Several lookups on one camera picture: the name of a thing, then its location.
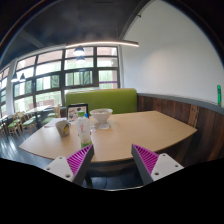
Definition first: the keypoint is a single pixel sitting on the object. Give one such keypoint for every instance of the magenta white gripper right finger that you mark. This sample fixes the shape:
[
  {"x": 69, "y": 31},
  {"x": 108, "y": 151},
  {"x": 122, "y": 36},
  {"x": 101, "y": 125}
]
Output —
[{"x": 153, "y": 166}]

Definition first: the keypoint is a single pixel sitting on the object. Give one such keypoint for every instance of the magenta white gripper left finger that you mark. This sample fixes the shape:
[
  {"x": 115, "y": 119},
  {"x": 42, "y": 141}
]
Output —
[{"x": 74, "y": 167}]

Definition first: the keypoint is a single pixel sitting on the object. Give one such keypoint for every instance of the clear plastic water bottle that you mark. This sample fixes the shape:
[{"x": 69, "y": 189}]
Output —
[{"x": 83, "y": 128}]

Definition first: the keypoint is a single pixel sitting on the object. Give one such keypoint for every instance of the black framed menu stand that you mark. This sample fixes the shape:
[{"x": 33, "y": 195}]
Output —
[{"x": 73, "y": 109}]

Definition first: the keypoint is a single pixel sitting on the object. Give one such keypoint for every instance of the white footed bowl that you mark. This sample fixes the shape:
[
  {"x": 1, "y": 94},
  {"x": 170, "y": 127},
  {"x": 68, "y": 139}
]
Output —
[{"x": 101, "y": 116}]

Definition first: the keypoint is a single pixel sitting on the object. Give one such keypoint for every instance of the background wooden dining table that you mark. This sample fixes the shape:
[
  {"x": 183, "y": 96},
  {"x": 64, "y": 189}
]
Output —
[{"x": 35, "y": 111}]

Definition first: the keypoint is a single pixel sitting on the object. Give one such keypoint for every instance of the wooden chair green seat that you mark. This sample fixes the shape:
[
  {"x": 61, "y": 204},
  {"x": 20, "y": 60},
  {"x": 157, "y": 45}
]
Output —
[{"x": 27, "y": 122}]

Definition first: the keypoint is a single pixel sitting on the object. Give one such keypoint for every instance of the green upholstered bench backrest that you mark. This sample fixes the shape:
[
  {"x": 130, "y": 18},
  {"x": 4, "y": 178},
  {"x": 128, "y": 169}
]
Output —
[{"x": 122, "y": 100}]

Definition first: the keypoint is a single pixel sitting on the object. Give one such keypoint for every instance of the green exit sign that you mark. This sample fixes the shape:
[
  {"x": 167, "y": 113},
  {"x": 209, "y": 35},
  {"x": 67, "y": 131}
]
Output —
[{"x": 219, "y": 95}]

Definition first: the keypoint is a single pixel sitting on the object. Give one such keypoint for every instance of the black pendant lamp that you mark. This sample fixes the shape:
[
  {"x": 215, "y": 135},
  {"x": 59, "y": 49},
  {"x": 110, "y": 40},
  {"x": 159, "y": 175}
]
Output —
[{"x": 79, "y": 51}]

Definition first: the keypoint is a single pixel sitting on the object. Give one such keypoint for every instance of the long linear ceiling lamp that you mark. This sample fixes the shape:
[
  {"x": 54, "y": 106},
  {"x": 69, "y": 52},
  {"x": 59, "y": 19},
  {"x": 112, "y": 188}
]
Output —
[{"x": 109, "y": 42}]

